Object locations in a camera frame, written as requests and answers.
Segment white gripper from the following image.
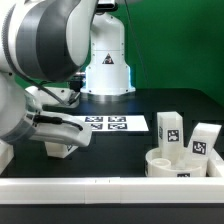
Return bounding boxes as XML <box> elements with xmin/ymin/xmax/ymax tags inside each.
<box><xmin>26</xmin><ymin>86</ymin><xmax>92</xmax><ymax>147</ymax></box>

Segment white round stool seat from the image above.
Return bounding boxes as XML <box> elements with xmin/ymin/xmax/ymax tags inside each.
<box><xmin>145</xmin><ymin>148</ymin><xmax>208</xmax><ymax>178</ymax></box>

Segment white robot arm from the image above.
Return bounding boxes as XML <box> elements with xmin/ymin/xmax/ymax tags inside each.
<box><xmin>0</xmin><ymin>0</ymin><xmax>99</xmax><ymax>147</ymax></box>

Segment white tag sheet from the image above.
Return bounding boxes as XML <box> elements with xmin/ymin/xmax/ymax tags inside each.
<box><xmin>79</xmin><ymin>115</ymin><xmax>149</xmax><ymax>132</ymax></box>

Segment white left fence wall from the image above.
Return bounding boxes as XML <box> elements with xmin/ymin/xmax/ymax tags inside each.
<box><xmin>0</xmin><ymin>140</ymin><xmax>14</xmax><ymax>174</ymax></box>

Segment white fence wall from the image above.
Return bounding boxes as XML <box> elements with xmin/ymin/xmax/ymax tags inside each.
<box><xmin>207</xmin><ymin>160</ymin><xmax>224</xmax><ymax>178</ymax></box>
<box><xmin>0</xmin><ymin>177</ymin><xmax>224</xmax><ymax>204</ymax></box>
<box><xmin>0</xmin><ymin>140</ymin><xmax>14</xmax><ymax>174</ymax></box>

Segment white front fence wall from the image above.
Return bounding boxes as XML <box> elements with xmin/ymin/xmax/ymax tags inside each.
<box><xmin>0</xmin><ymin>177</ymin><xmax>224</xmax><ymax>204</ymax></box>

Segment white overhead camera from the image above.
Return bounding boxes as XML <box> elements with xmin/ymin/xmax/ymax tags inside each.
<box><xmin>97</xmin><ymin>0</ymin><xmax>116</xmax><ymax>10</ymax></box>

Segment white right fence wall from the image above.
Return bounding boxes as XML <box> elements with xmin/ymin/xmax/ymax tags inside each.
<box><xmin>207</xmin><ymin>160</ymin><xmax>224</xmax><ymax>178</ymax></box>

